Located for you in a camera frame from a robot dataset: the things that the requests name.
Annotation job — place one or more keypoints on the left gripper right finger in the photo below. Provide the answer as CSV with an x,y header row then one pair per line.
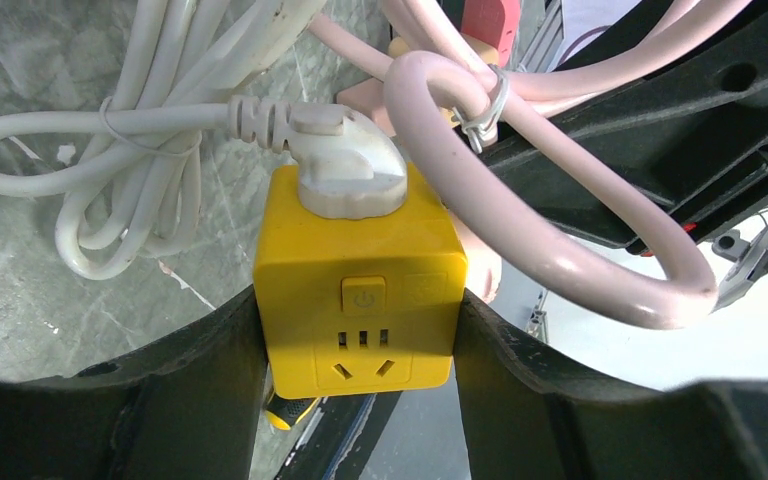
x,y
530,412

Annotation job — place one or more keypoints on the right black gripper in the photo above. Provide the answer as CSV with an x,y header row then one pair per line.
x,y
692,137

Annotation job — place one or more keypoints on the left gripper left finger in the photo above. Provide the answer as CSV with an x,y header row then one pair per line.
x,y
185,406

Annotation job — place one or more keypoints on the round pink power socket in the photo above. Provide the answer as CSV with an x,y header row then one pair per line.
x,y
484,272

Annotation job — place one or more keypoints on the yellow cube socket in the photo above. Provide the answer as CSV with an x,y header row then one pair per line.
x,y
357,306

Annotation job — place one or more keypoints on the pink cube socket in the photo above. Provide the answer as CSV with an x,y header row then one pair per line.
x,y
493,22

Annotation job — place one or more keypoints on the large black yellow screwdriver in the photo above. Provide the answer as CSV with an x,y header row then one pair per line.
x,y
284,414

